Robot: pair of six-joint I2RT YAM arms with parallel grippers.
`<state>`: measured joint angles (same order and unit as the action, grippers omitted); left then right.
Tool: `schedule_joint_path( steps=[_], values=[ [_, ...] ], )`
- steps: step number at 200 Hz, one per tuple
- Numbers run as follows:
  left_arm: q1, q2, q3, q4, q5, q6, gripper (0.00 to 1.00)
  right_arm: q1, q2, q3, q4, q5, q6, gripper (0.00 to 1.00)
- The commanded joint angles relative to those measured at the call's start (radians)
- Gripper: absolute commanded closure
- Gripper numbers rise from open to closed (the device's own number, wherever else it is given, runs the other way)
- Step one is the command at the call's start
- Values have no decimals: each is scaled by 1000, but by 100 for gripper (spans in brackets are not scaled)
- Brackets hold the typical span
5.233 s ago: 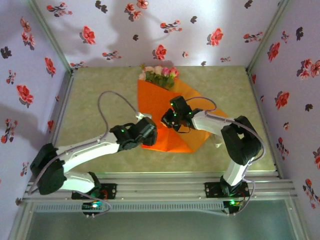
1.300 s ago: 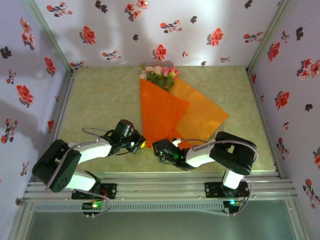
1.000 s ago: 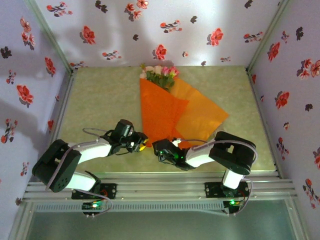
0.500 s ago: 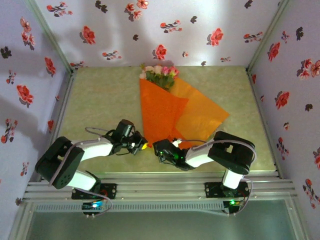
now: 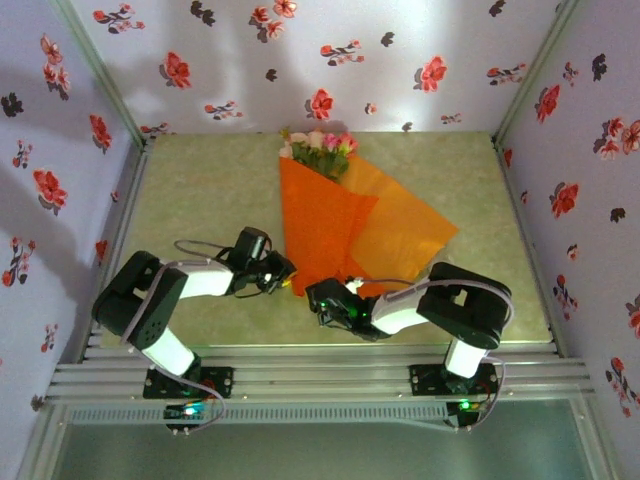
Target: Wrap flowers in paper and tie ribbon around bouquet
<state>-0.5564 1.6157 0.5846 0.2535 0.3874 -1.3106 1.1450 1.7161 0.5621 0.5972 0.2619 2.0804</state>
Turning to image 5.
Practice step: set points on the pale peach artificial flower stem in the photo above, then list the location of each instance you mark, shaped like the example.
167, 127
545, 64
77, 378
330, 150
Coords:
299, 139

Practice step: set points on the deep pink artificial flower stem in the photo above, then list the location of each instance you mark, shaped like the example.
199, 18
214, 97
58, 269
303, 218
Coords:
348, 143

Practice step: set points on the aluminium mounting rail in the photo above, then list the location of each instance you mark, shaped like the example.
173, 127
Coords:
320, 372

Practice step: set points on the aluminium side rail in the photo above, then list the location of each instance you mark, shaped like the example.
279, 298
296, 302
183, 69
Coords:
522, 225
131, 200

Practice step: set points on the orange wrapping paper sheet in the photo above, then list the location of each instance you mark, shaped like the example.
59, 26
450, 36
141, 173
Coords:
320, 225

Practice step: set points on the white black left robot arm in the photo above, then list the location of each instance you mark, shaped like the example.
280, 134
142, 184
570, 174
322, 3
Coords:
205, 282

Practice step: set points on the cream artificial flower stem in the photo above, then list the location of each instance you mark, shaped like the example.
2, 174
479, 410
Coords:
316, 137

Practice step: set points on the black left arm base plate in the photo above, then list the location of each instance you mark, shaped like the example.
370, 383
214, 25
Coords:
225, 380

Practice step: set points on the aluminium lower frame post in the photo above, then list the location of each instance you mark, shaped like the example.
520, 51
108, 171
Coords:
40, 445
597, 445

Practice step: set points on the aluminium corner post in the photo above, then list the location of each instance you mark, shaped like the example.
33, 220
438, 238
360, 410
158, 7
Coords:
534, 75
100, 75

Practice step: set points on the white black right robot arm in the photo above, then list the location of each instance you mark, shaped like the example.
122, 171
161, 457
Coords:
400, 310

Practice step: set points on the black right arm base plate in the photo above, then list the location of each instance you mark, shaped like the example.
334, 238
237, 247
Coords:
422, 380

